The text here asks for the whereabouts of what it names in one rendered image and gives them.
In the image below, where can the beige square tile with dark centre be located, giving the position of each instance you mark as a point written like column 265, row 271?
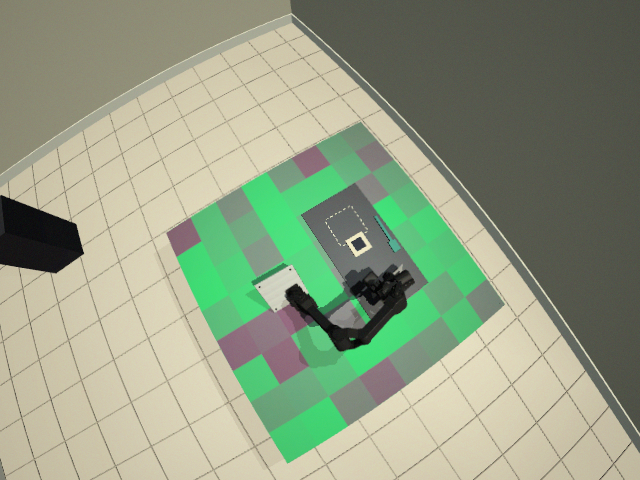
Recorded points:
column 358, row 244

